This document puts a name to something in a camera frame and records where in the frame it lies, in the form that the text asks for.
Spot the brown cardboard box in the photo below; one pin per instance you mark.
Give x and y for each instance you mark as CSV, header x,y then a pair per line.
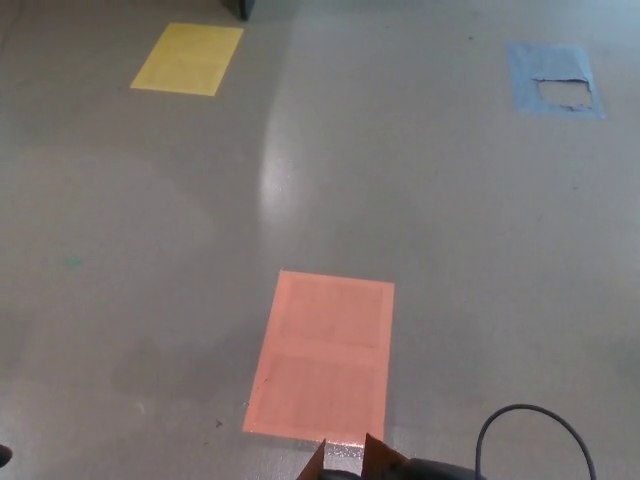
x,y
382,456

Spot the black rounded object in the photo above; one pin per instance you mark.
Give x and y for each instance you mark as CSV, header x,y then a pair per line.
x,y
4,455

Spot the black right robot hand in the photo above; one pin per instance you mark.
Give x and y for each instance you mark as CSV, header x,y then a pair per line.
x,y
440,471

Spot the torn blue tape patch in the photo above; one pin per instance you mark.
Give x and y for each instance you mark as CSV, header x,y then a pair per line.
x,y
549,61

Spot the dark furniture leg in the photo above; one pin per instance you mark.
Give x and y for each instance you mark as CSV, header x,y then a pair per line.
x,y
239,6

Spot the yellow rectangular floor patch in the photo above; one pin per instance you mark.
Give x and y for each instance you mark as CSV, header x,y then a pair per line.
x,y
187,59

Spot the salmon orange rectangular patch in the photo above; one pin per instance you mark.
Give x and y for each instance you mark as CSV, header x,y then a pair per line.
x,y
324,350

